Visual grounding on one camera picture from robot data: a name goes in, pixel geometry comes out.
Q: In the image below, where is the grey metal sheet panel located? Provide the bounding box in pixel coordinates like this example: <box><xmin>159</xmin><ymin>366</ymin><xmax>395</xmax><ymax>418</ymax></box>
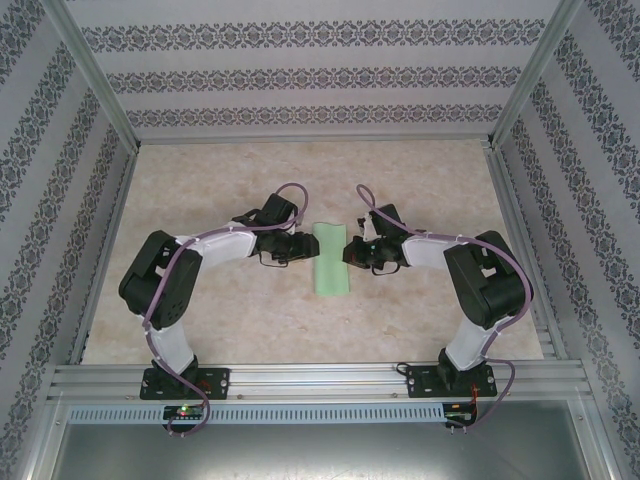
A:
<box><xmin>49</xmin><ymin>423</ymin><xmax>616</xmax><ymax>480</ymax></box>

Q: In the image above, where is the circuit board with green light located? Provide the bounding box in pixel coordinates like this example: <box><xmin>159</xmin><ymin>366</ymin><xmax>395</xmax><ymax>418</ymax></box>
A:
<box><xmin>163</xmin><ymin>405</ymin><xmax>204</xmax><ymax>420</ymax></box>

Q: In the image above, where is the long aluminium mounting rail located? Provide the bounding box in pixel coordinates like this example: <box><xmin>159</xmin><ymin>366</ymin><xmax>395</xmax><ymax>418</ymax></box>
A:
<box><xmin>47</xmin><ymin>362</ymin><xmax>591</xmax><ymax>401</ymax></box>

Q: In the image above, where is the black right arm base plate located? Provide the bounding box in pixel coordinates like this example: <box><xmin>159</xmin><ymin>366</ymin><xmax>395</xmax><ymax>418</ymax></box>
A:
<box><xmin>405</xmin><ymin>364</ymin><xmax>499</xmax><ymax>400</ymax></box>

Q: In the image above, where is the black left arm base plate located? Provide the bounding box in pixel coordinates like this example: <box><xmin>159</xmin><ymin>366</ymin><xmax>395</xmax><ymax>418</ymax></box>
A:
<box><xmin>138</xmin><ymin>367</ymin><xmax>232</xmax><ymax>401</ymax></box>

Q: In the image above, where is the slotted grey cable duct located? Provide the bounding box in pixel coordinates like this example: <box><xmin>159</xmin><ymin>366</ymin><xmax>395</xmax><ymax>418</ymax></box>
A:
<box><xmin>67</xmin><ymin>403</ymin><xmax>446</xmax><ymax>425</ymax></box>

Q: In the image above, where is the aluminium frame post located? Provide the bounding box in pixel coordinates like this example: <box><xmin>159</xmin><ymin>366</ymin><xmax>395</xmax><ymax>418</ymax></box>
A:
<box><xmin>487</xmin><ymin>0</ymin><xmax>584</xmax><ymax>149</ymax></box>
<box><xmin>42</xmin><ymin>0</ymin><xmax>141</xmax><ymax>154</ymax></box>

